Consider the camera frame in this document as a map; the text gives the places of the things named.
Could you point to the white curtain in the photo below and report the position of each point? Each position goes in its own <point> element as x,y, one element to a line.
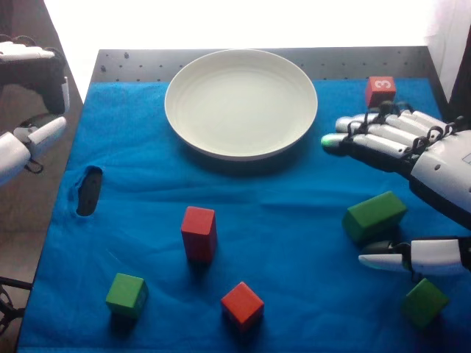
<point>447,44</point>

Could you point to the tall green block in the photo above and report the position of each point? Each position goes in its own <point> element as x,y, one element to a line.
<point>373,217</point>

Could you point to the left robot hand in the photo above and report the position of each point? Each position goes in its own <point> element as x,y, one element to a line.
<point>40,81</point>

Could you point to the white round plate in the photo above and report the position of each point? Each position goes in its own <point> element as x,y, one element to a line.
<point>239,103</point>

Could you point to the blue table cloth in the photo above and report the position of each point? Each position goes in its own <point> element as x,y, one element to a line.
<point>294,206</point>

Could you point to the black tripod stand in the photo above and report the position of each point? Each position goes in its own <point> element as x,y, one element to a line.
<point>13,285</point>

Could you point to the tall red block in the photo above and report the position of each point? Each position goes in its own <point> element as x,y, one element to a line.
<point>198,235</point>

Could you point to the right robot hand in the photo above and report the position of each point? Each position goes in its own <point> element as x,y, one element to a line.
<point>441,169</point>

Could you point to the green cube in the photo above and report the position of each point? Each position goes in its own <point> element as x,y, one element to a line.
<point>424,304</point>
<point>125,296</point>

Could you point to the red cube front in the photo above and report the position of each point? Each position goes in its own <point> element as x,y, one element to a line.
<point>242,306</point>

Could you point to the red cube with number three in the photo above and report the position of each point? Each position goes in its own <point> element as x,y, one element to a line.
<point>379,90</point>

